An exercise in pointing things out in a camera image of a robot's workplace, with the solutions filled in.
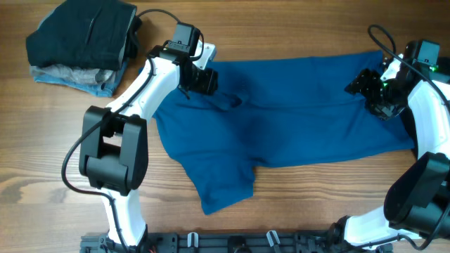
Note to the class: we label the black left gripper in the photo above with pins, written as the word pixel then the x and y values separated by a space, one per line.
pixel 209 83

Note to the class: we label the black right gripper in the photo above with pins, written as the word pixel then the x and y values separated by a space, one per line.
pixel 363 84

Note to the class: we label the blue polo shirt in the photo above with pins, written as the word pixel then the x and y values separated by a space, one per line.
pixel 272 113

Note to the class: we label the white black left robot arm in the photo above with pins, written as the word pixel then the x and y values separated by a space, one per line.
pixel 114 150

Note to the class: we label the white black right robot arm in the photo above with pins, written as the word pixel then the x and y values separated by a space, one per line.
pixel 416 207

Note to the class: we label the folded light blue jeans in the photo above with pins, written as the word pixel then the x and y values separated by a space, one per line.
pixel 101 90

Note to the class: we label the folded black garment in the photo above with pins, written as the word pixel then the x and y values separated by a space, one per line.
pixel 82 33

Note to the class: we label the folded grey garment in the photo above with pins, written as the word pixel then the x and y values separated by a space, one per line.
pixel 62 73

